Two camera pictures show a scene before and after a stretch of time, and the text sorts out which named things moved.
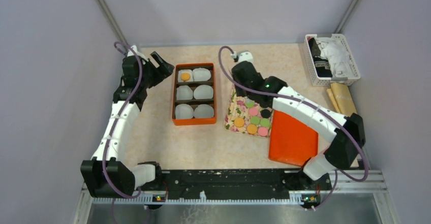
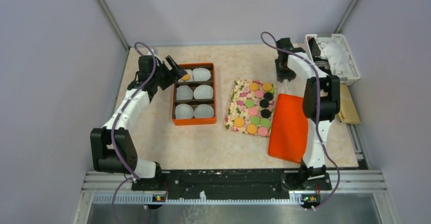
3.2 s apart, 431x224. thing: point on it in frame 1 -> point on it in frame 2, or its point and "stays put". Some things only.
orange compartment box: [194, 96] stays put
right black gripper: [240, 92] -> [289, 76]
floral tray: [245, 116] stays put
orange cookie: [185, 76] stays put
